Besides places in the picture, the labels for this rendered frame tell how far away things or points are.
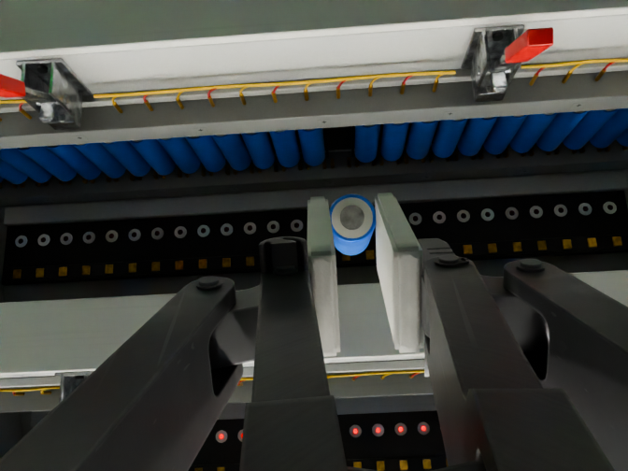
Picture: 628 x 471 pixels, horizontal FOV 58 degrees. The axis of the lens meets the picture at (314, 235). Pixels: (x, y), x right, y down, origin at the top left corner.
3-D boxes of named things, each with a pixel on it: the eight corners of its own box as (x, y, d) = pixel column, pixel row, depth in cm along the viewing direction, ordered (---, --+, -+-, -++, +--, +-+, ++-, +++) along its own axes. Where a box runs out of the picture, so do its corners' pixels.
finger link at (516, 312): (433, 299, 13) (565, 294, 13) (405, 237, 18) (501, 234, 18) (433, 358, 13) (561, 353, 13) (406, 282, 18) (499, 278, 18)
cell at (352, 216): (333, 256, 27) (328, 243, 21) (331, 219, 27) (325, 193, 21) (371, 254, 27) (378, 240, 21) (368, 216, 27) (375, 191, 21)
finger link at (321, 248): (340, 357, 15) (313, 359, 15) (331, 270, 22) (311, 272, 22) (335, 251, 14) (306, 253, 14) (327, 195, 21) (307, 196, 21)
